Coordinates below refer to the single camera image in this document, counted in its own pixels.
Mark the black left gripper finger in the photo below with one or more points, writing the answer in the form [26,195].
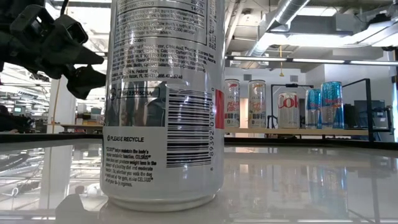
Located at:
[87,82]
[91,57]

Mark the Celsius Peach Vibe can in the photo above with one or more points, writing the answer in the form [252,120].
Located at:
[232,104]
[164,124]

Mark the Celsius Tropical Vibe can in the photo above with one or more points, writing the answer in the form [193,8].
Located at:
[257,104]

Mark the silver Diet Coke can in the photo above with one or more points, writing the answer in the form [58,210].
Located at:
[288,110]

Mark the blue silver Red Bull can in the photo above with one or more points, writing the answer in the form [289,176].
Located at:
[312,109]
[332,105]

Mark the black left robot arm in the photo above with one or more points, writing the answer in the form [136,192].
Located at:
[9,3]

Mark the wooden shelf board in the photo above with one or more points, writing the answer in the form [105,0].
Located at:
[351,132]

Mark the white square column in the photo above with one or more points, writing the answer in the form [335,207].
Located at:
[62,118]

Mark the wooden background table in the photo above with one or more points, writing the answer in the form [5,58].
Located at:
[81,125]

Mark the yellow hanging pendant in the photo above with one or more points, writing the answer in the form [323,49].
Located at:
[281,74]

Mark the dark monitor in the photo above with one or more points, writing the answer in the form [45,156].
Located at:
[377,112]

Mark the silver ventilation duct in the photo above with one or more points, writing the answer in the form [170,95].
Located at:
[280,18]

